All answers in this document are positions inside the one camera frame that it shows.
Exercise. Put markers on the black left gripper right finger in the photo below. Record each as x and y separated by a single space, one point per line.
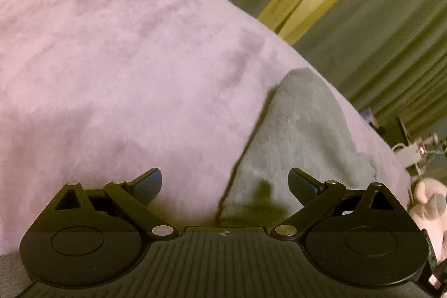
318 199

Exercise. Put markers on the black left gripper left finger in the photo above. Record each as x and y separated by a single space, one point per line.
133 199

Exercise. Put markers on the grey sweatpants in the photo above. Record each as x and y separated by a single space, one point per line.
304 127

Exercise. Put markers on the white device with red light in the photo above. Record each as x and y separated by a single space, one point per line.
422 150

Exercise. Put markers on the pink plush toy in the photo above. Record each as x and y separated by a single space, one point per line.
429 213

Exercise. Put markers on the pink fleece blanket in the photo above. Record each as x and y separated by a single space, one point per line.
96 90

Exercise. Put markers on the grey-green curtain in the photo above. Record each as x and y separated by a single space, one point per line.
389 55

